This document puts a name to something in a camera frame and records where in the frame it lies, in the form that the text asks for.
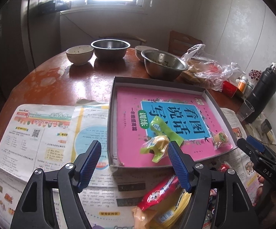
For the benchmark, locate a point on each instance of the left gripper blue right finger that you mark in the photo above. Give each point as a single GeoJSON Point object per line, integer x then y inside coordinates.
{"type": "Point", "coordinates": [196, 180]}

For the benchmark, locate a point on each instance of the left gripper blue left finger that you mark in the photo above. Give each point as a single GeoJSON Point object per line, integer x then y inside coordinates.
{"type": "Point", "coordinates": [72, 179]}

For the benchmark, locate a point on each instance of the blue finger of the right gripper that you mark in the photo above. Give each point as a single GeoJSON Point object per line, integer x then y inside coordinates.
{"type": "Point", "coordinates": [264, 149]}
{"type": "Point", "coordinates": [257, 158]}

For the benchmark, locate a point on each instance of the clear red pastry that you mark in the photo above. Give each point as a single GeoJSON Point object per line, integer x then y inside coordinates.
{"type": "Point", "coordinates": [224, 167]}

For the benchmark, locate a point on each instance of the red snack packet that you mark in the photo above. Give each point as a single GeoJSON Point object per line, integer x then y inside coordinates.
{"type": "Point", "coordinates": [160, 192]}

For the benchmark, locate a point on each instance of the round green label pastry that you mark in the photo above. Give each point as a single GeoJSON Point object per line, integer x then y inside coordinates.
{"type": "Point", "coordinates": [220, 140]}

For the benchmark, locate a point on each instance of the green yellow snack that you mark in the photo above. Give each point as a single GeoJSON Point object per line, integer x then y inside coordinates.
{"type": "Point", "coordinates": [158, 145]}

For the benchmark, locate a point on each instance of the gold yellow snack packet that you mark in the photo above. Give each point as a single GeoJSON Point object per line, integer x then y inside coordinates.
{"type": "Point", "coordinates": [164, 214]}

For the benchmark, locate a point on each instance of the small steel cup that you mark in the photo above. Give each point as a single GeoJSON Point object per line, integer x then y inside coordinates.
{"type": "Point", "coordinates": [266, 126]}

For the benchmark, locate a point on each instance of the clear plastic cup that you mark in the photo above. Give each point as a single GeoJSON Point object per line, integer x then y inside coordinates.
{"type": "Point", "coordinates": [245, 110]}

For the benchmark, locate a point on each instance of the newspaper sheet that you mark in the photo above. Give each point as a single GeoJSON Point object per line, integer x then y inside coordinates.
{"type": "Point", "coordinates": [47, 137]}

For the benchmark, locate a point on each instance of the orange pill bottle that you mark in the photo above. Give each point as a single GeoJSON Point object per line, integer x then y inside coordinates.
{"type": "Point", "coordinates": [242, 84]}

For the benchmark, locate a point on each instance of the pink and blue book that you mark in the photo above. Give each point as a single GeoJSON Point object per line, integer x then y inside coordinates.
{"type": "Point", "coordinates": [171, 126]}

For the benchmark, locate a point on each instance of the black thermos bottle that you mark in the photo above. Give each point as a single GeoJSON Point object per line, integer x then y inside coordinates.
{"type": "Point", "coordinates": [262, 92]}

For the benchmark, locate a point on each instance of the red tissue box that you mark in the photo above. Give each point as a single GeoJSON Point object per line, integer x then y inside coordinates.
{"type": "Point", "coordinates": [229, 89]}

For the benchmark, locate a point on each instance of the dried flower bunch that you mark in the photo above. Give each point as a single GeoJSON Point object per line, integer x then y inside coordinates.
{"type": "Point", "coordinates": [255, 75]}

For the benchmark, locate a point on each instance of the clear plastic bag with bread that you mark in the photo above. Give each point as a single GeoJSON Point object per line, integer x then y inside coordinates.
{"type": "Point", "coordinates": [206, 72]}

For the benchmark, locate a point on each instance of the grey shallow cardboard box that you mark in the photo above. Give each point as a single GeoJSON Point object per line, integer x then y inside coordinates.
{"type": "Point", "coordinates": [169, 123]}

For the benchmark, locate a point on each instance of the large steel bowl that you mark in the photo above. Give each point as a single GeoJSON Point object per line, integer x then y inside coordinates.
{"type": "Point", "coordinates": [162, 65]}

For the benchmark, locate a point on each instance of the small ceramic bowl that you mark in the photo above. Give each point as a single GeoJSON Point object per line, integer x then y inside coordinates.
{"type": "Point", "coordinates": [80, 55]}

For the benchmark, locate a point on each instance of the wooden chair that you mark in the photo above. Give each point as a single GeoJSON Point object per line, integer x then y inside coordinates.
{"type": "Point", "coordinates": [179, 43]}

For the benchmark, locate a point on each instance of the dark refrigerator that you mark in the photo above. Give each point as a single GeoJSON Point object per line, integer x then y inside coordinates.
{"type": "Point", "coordinates": [29, 35]}

